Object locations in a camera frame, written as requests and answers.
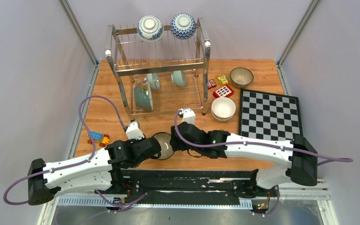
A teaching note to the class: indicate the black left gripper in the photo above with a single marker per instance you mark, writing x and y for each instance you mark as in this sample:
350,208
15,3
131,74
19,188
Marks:
134,141

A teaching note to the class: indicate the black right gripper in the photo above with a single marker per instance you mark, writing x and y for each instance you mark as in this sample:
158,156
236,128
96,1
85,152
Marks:
176,145

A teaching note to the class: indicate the dark blue floral bowl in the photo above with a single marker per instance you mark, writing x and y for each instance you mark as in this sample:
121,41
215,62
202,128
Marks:
166,149

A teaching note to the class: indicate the cream bowl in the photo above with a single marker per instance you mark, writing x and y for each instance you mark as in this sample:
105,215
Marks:
221,119
223,107

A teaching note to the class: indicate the steel two-tier dish rack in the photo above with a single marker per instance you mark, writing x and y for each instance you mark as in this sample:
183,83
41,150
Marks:
131,59

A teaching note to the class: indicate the pink brown bowl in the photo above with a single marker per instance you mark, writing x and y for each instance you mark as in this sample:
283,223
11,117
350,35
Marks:
241,77

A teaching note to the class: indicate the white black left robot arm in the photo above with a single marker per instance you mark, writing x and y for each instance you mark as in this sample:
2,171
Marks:
102,172

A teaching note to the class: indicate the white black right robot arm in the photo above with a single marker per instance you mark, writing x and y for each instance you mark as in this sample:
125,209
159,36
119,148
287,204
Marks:
294,160

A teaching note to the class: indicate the blue orange toy car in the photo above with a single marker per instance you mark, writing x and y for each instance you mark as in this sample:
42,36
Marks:
101,139

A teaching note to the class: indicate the red owl toy block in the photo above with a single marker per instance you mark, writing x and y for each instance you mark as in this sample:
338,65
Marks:
211,84

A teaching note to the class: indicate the red calculator toy block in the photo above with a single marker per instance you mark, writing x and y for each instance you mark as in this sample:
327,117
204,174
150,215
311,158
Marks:
223,92

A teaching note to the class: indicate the small celadon cup right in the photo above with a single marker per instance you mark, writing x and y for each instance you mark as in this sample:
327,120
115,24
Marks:
178,78

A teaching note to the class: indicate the small celadon cup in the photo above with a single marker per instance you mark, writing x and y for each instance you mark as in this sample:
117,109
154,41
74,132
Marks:
153,81
178,78

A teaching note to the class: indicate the yellow owl toy block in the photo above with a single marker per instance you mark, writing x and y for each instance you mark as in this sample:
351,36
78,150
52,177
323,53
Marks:
222,80

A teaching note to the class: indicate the small celadon cup left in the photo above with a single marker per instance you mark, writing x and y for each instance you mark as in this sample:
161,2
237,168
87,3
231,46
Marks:
153,81

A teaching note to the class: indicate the black white checkerboard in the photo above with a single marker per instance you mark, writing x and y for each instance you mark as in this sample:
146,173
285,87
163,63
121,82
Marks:
269,116

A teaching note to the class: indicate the blue white patterned bowl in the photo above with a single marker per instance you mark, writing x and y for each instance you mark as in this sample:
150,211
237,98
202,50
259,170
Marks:
183,26

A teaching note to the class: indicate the white blue floral bowl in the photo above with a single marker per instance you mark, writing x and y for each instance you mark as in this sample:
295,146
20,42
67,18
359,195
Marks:
150,29

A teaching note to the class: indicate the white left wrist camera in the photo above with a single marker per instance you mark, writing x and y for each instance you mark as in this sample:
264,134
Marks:
133,131

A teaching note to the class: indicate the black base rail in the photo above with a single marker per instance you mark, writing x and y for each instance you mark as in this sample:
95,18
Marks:
232,190

